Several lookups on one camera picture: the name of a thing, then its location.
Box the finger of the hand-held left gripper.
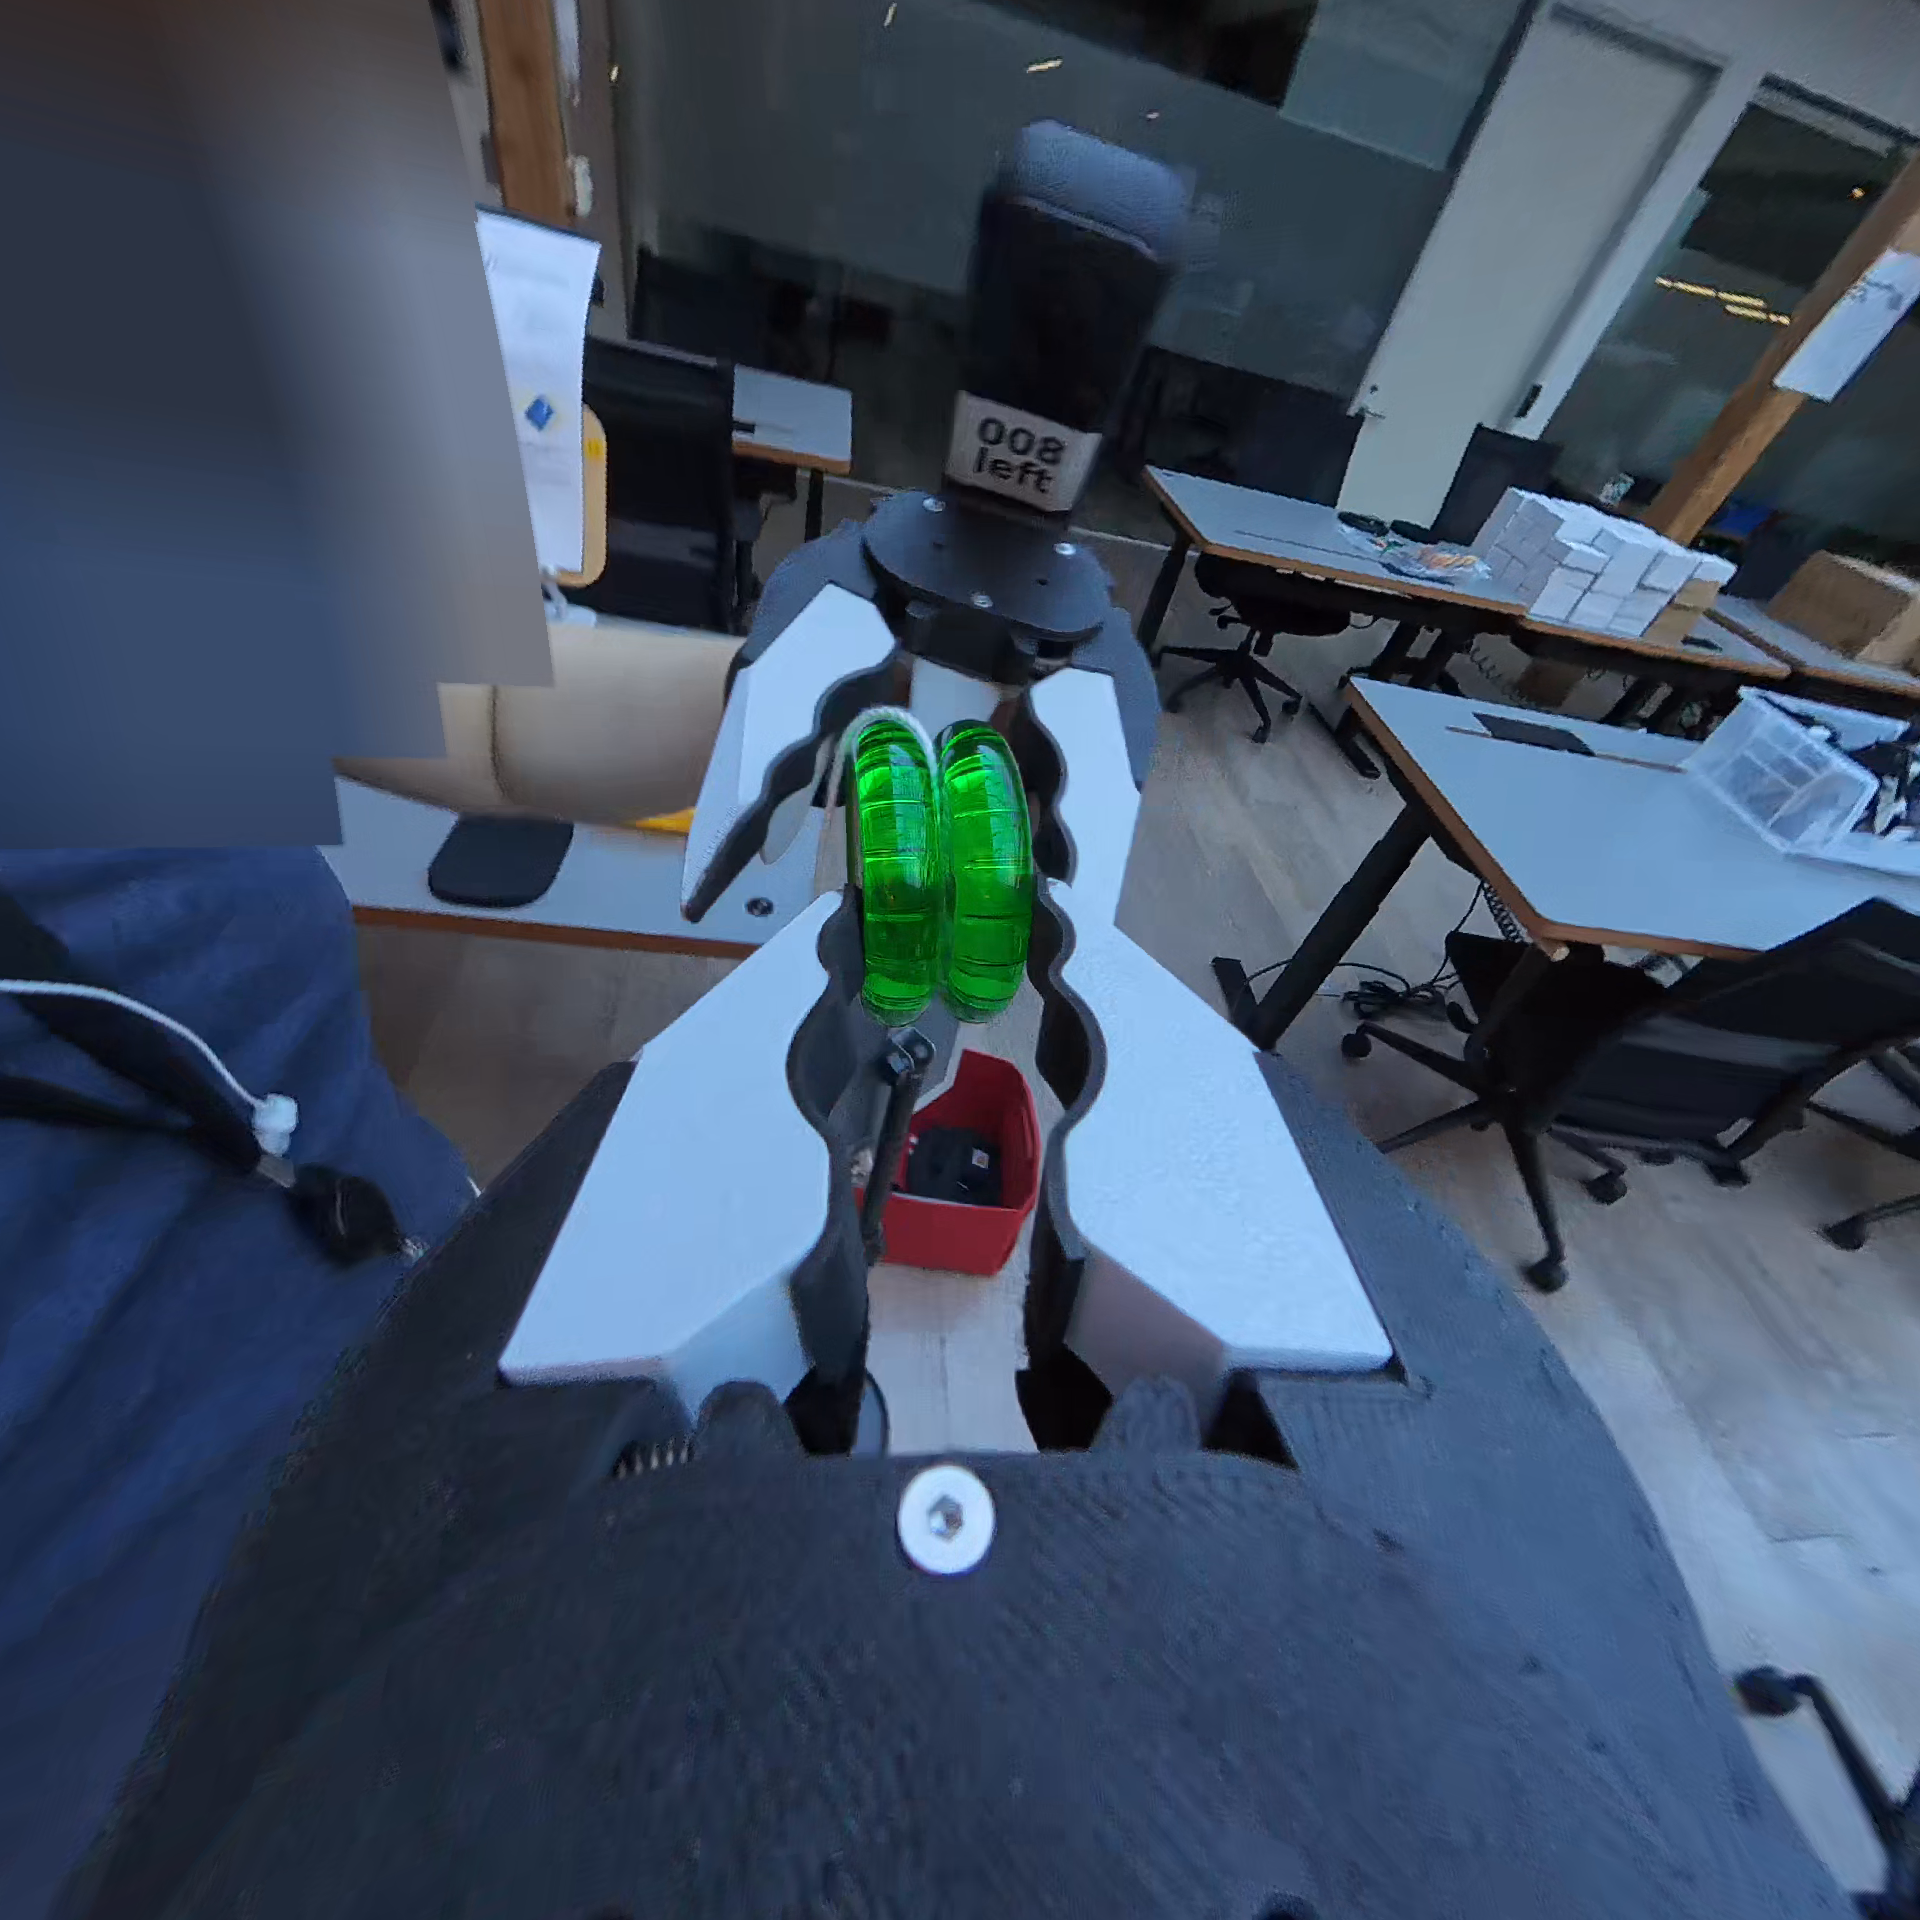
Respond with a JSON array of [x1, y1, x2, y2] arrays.
[[683, 536, 910, 925], [1026, 607, 1164, 933]]

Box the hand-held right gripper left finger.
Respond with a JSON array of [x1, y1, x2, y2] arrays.
[[496, 893, 901, 1455]]

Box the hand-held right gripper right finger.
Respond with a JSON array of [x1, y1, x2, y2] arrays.
[[1023, 884, 1394, 1455]]

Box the green translucent rings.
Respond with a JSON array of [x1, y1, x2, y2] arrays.
[[841, 709, 1036, 1032]]

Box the beige armchair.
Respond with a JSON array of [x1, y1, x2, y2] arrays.
[[337, 616, 752, 820]]

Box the black office chair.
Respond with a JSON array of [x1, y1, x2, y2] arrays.
[[579, 338, 758, 632], [1342, 900, 1920, 1293], [1155, 594, 1353, 744]]

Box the red storage bin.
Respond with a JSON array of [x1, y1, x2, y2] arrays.
[[877, 1047, 1043, 1276]]

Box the frosted glass partition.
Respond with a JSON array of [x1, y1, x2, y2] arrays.
[[616, 0, 1545, 515]]

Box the black pouch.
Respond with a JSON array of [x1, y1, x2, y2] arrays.
[[907, 1127, 1003, 1203]]

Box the black round-base stand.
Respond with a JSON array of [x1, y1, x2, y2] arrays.
[[832, 1027, 935, 1248]]

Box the grey-top desk with wooden edge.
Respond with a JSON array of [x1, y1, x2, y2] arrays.
[[728, 364, 857, 544], [1138, 465, 1791, 782], [1214, 676, 1920, 1054]]

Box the white desk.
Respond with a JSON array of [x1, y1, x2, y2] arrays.
[[329, 773, 796, 963]]

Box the black mouse pad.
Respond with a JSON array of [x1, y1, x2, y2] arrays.
[[426, 813, 576, 910]]

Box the white paper sheets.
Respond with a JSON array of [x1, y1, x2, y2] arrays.
[[479, 209, 607, 582]]

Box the white door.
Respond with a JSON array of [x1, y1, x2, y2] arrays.
[[1340, 0, 1726, 521]]

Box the black monitor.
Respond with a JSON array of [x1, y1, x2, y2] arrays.
[[1433, 426, 1564, 545]]

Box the stack of white boxes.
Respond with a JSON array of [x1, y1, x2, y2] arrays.
[[1474, 487, 1739, 638]]

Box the person's blue hoodie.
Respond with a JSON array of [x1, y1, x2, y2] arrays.
[[0, 848, 480, 1920]]

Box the clear plastic box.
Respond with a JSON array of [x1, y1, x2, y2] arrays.
[[1683, 686, 1879, 862]]

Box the wooden column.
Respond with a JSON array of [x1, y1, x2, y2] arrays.
[[1642, 196, 1920, 548]]

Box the black jointed rod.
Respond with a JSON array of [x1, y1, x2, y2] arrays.
[[1739, 1663, 1920, 1896]]

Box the cardboard box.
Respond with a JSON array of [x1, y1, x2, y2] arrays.
[[1769, 548, 1920, 672]]

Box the white paper sheet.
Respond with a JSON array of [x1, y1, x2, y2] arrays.
[[1772, 247, 1920, 405]]

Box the white drawstring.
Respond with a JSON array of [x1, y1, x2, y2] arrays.
[[0, 981, 299, 1158]]

